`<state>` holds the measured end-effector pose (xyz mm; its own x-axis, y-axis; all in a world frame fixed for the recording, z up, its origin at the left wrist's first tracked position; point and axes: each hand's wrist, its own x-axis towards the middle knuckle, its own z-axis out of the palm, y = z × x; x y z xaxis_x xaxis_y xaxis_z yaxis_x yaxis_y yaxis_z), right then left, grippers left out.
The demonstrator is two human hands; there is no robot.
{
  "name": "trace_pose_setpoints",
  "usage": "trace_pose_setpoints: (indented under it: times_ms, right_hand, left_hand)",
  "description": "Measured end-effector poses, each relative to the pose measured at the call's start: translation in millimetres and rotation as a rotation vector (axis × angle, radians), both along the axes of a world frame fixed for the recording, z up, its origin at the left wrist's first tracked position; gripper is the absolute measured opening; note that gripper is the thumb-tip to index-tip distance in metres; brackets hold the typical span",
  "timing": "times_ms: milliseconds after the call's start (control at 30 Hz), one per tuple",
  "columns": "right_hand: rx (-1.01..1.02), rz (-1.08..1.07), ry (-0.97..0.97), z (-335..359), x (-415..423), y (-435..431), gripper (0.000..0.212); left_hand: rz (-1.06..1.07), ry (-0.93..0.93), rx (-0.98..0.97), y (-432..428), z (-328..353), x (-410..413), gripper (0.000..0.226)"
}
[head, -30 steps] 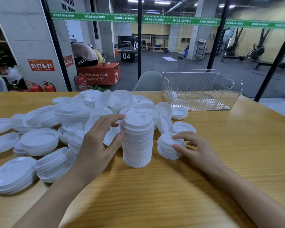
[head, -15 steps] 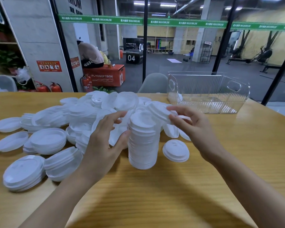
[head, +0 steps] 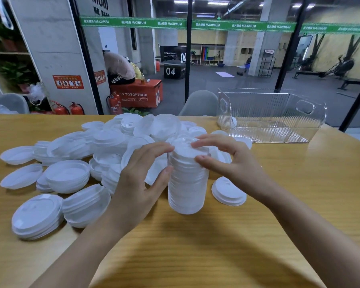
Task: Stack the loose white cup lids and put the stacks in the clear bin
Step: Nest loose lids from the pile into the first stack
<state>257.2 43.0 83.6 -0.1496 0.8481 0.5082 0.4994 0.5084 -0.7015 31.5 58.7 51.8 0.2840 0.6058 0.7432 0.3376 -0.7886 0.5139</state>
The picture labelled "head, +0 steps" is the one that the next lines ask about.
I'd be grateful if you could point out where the person's left hand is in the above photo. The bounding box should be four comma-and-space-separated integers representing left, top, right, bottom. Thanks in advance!
107, 143, 175, 234

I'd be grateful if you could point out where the person's right hand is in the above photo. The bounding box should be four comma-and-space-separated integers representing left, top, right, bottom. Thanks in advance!
191, 134, 271, 205

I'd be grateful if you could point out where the tall white lid stack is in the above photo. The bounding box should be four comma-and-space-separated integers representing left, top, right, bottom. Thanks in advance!
167, 137, 211, 215

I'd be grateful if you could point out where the person's right forearm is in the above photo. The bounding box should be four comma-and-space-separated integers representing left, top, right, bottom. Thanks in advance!
258, 183, 360, 288

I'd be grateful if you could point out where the person's left forearm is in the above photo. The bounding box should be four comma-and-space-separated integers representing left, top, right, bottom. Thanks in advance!
30, 212, 140, 288

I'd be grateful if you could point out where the grey plastic chair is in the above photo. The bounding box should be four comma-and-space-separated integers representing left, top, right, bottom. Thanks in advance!
178, 90, 219, 117
0, 93, 30, 115

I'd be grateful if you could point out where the green leafy plant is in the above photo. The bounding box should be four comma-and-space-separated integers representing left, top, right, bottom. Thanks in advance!
122, 107, 151, 117

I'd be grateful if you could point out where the clear ribbed plastic bin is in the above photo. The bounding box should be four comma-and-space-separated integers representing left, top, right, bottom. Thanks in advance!
217, 88, 327, 144

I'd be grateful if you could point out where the loose pile of white lids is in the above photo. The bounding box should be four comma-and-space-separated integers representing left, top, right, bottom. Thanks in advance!
0, 113, 253, 241

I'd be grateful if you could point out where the orange soft plyo box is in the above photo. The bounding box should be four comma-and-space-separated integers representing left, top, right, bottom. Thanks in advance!
109, 79, 163, 109

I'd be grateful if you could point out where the red fire extinguisher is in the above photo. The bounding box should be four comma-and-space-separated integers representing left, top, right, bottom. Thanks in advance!
106, 92, 123, 115
51, 101, 70, 115
69, 102, 85, 115

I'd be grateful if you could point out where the black soft plyo box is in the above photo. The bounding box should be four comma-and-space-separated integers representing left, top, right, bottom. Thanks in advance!
160, 46, 187, 80

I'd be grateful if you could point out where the wooden cubby shelf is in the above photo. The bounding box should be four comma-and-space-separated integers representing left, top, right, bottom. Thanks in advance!
178, 43, 226, 66

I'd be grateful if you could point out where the green banner strip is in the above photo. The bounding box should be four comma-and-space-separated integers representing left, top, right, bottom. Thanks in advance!
79, 16, 360, 35

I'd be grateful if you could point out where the black exercise machine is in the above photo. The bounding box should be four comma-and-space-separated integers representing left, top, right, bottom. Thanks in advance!
292, 34, 326, 80
318, 34, 360, 91

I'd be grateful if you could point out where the white plastic bag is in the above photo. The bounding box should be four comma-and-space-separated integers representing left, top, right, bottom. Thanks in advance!
26, 82, 47, 106

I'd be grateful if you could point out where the green potted plant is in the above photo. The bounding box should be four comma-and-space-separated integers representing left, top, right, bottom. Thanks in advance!
0, 60, 40, 94

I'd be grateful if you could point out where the wooden shelf unit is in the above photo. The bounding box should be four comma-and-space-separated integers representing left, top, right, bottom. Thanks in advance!
0, 0, 48, 115

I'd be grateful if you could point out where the black metal post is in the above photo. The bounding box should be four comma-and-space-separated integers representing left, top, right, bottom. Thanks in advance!
338, 72, 360, 133
184, 0, 193, 104
274, 0, 308, 90

